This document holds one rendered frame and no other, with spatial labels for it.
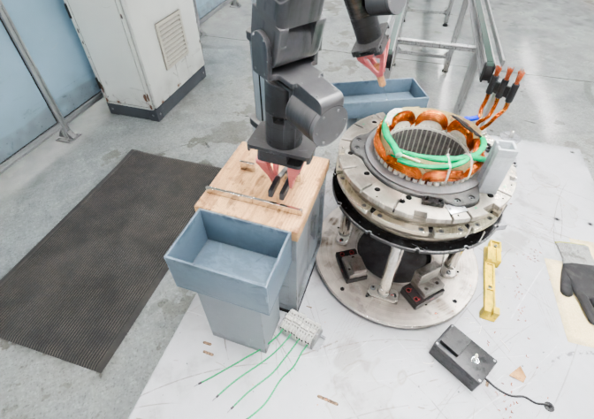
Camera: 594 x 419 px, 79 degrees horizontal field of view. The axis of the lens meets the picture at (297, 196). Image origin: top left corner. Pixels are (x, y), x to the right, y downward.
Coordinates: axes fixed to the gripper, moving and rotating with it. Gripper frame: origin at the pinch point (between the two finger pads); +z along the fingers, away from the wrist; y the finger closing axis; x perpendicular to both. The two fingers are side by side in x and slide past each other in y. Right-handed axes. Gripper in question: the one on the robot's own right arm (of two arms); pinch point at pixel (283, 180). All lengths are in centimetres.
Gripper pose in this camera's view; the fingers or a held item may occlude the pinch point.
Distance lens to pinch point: 62.2
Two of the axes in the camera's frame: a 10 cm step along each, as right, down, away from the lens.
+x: 3.1, -6.8, 6.6
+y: 9.5, 2.5, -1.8
